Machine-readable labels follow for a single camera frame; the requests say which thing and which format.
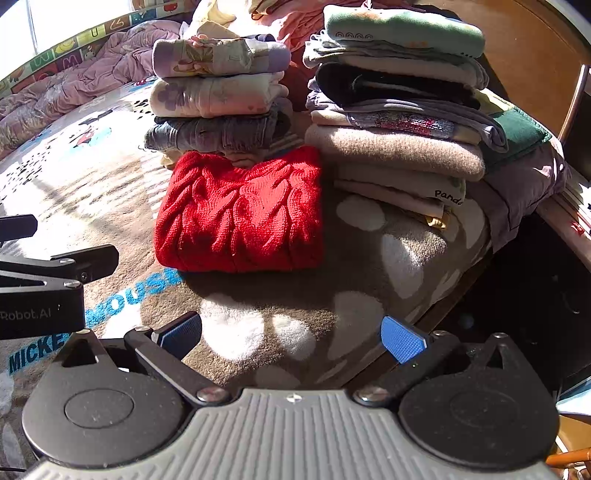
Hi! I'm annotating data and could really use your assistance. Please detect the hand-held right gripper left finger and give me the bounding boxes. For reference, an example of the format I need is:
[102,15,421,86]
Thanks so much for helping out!
[54,311,232,408]

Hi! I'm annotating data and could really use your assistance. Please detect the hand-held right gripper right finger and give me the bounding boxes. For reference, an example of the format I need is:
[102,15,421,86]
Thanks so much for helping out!
[353,316,532,408]

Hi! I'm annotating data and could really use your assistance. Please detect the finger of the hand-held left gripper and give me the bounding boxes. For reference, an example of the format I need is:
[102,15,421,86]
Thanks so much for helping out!
[0,215,38,242]
[0,244,120,289]

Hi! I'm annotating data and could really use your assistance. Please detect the red cable knit sweater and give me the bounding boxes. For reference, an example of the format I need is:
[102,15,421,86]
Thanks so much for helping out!
[154,147,325,274]

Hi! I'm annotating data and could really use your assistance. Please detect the tall stack of folded clothes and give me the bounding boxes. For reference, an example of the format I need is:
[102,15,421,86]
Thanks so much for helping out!
[302,4,509,230]

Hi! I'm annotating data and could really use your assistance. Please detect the pile of pink clothes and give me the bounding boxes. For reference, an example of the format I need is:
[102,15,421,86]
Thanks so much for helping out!
[249,0,370,57]

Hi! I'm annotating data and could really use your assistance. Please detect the cartoon printed bed sheet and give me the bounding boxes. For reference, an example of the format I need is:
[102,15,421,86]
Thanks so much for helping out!
[0,80,204,472]

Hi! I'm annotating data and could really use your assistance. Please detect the brown spotted fleece blanket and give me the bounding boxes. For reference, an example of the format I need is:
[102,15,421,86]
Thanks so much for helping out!
[175,185,493,394]

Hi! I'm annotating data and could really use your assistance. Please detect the pink crumpled quilt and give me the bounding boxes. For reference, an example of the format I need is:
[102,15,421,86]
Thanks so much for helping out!
[0,19,184,160]

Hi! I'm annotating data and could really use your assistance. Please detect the alphabet print bed bumper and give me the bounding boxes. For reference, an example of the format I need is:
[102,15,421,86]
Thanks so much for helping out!
[0,0,185,99]

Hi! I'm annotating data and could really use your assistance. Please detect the folded blue jeans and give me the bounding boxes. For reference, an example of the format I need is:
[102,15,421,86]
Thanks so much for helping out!
[144,104,294,157]

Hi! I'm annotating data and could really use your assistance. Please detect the lavender quilt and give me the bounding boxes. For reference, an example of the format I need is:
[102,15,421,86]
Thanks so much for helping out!
[480,138,568,253]

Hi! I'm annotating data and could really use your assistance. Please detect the orange wooden rod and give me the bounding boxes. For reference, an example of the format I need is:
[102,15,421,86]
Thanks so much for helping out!
[545,450,591,468]

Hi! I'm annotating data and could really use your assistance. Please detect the cream floral folded garment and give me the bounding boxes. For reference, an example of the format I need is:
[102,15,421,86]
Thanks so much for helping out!
[150,71,289,118]

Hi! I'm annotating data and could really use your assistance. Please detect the stack of books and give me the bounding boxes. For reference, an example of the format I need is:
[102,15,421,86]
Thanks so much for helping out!
[536,168,591,245]

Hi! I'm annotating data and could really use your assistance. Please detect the dark green folded cloth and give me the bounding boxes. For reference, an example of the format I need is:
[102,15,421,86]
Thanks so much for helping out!
[478,92,553,172]

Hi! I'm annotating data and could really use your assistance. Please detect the purple printed folded garment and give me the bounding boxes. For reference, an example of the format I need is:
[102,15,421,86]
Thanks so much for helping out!
[152,34,291,78]

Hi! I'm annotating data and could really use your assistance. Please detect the cream crumpled cloth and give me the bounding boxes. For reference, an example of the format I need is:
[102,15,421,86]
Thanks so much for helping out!
[182,0,259,40]

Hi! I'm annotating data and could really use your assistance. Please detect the wooden headboard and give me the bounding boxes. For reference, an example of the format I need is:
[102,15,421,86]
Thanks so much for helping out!
[416,0,587,139]

